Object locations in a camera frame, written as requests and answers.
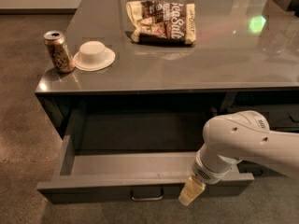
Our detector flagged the gold soda can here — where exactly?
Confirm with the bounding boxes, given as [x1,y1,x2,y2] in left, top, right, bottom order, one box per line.
[44,30,75,73]

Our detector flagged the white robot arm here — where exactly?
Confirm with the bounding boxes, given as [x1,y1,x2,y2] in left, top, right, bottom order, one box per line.
[178,110,299,205]

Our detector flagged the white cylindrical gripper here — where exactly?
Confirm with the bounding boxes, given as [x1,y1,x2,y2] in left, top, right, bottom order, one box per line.
[178,144,240,206]

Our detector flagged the white upturned plastic bowl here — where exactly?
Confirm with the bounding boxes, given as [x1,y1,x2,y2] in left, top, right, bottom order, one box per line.
[74,41,116,71]

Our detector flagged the brown sea salt snack bag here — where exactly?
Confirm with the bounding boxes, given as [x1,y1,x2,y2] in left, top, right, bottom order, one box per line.
[126,1,196,46]

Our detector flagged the dark grey drawer cabinet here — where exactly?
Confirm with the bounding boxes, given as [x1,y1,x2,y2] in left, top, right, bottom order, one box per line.
[36,0,299,134]

